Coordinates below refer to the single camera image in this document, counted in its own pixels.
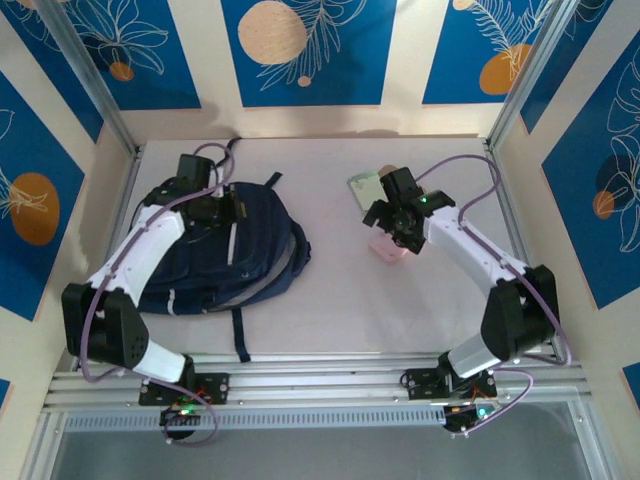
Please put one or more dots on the navy blue student backpack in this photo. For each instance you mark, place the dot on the navy blue student backpack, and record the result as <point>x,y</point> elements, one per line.
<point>260,250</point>

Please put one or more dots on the aluminium front rail frame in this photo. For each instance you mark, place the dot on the aluminium front rail frame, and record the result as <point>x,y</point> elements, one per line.
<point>320,385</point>

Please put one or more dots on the aluminium corner post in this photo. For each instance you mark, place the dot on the aluminium corner post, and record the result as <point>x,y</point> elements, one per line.
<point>530,70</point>
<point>90,75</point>

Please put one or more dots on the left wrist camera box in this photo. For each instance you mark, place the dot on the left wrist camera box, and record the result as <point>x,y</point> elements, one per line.
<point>221,172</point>

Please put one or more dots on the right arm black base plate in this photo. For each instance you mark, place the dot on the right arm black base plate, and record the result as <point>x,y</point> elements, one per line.
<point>420,385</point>

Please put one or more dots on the pink pencil case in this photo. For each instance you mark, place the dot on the pink pencil case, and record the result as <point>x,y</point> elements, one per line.
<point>387,252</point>

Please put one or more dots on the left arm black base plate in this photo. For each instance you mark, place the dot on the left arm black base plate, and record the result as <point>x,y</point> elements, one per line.
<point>220,387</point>

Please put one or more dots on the tan glasses case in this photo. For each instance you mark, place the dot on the tan glasses case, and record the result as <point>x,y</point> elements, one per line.
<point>390,168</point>

